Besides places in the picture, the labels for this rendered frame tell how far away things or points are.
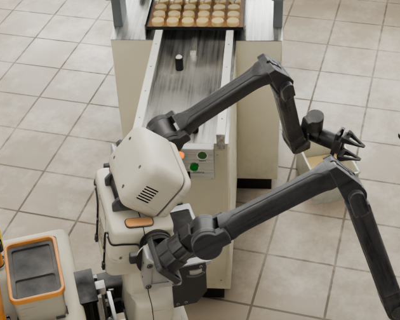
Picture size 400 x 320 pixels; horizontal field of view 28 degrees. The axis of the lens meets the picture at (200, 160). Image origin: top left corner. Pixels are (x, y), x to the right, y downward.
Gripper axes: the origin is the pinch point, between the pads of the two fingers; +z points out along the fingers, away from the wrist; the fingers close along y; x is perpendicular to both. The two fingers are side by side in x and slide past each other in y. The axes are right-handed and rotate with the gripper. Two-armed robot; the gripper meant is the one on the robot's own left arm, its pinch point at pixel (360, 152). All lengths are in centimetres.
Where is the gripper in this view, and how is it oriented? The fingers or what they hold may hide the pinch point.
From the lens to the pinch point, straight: 272.6
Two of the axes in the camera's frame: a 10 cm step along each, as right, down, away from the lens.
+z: 8.7, 3.8, -3.2
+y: -1.4, 8.1, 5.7
